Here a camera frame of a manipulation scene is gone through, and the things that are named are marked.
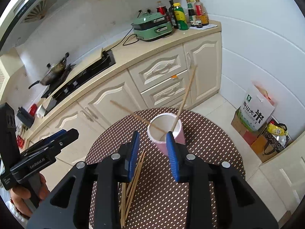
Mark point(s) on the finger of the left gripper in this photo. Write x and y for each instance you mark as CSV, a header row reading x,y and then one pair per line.
x,y
44,142

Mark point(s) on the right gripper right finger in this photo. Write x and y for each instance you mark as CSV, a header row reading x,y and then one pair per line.
x,y
216,190

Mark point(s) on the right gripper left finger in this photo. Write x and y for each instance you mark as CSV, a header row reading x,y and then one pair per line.
x,y
68,205

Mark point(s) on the wooden chopstick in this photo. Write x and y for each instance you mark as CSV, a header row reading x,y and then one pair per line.
x,y
129,188
137,116
123,204
134,190
128,198
184,99

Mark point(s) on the pink paper cup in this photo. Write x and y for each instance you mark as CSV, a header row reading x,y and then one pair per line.
x,y
160,125

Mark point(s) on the person left hand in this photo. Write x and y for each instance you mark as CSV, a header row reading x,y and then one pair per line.
x,y
20,194

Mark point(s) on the white mug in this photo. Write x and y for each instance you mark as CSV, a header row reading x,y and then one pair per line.
x,y
41,111

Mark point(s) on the black gas cooktop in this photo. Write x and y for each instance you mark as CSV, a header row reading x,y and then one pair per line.
x,y
105,62

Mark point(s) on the black electric kettle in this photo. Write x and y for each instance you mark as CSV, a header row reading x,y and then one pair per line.
x,y
26,118

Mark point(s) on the steel wok with lid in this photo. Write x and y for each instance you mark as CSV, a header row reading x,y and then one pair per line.
x,y
52,73

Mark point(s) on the brown polka dot tablecloth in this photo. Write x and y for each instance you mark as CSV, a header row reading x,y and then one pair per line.
x,y
159,201

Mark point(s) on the beige cutting board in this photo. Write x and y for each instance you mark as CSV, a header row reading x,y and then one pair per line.
x,y
86,61

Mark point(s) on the cardboard box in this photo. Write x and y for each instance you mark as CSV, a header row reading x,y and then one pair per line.
x,y
263,143

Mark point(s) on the yellow plastic bag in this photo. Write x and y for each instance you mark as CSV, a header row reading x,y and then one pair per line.
x,y
275,128

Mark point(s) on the white rice bag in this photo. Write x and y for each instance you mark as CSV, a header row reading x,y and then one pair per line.
x,y
256,108

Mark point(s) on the lower cream base cabinets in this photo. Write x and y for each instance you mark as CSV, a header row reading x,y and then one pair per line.
x,y
145,75

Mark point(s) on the black range hood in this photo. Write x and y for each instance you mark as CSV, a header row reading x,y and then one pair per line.
x,y
11,16

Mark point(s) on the green electric multicooker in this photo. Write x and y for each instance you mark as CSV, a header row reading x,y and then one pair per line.
x,y
150,27

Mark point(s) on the green yellow oil bottle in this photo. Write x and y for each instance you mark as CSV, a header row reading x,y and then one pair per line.
x,y
180,17

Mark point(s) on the dark olive oil bottle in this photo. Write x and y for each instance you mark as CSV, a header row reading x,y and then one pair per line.
x,y
172,15

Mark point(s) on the dark soy sauce bottle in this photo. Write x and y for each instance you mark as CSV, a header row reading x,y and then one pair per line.
x,y
191,13

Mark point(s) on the red label sauce bottle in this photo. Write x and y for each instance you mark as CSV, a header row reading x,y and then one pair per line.
x,y
201,12

